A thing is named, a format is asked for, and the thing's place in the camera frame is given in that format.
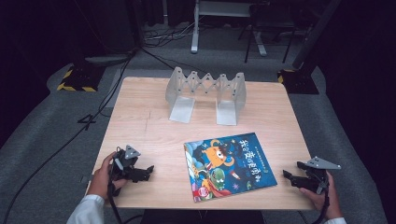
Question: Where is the long black floor cable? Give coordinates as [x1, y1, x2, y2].
[2, 50, 136, 224]

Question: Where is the white metal stand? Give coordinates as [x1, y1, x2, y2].
[190, 0, 268, 57]

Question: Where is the black chair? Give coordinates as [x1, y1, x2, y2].
[237, 2, 297, 64]

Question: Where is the bundle of floor cables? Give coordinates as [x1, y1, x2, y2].
[143, 21, 196, 49]

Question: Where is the person's left hand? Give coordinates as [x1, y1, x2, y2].
[88, 151, 129, 200]

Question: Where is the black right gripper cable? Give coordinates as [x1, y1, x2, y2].
[311, 186, 331, 224]

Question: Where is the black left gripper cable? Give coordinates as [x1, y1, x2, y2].
[106, 181, 124, 224]

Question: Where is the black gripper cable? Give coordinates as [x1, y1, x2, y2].
[106, 181, 124, 224]
[311, 186, 331, 224]

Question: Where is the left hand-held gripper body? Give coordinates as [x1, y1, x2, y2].
[110, 144, 143, 183]

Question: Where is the translucent expandable book stand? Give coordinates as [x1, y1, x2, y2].
[164, 66, 248, 127]

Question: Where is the blue cartoon picture book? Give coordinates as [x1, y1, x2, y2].
[183, 132, 278, 203]

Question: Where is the person's right hand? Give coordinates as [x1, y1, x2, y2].
[299, 171, 344, 220]

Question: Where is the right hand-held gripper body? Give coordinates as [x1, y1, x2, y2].
[299, 156, 342, 196]

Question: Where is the black yellow striped base plate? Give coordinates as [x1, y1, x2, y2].
[276, 68, 320, 95]
[56, 63, 106, 93]

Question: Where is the grey slanted metal pole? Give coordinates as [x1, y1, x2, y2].
[291, 0, 343, 70]

